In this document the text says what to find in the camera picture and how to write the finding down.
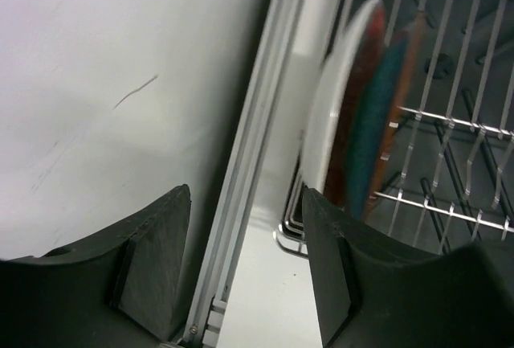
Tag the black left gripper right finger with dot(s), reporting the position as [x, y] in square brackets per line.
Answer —
[374, 291]

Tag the metal wire dish rack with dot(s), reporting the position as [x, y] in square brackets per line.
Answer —
[449, 180]

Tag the dark teal round plate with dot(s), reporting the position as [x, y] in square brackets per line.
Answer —
[378, 111]

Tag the aluminium table frame rail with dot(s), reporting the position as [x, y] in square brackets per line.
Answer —
[235, 201]

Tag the red teal floral plate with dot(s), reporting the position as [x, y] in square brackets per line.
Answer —
[347, 70]

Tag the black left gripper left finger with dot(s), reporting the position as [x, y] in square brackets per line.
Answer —
[117, 287]

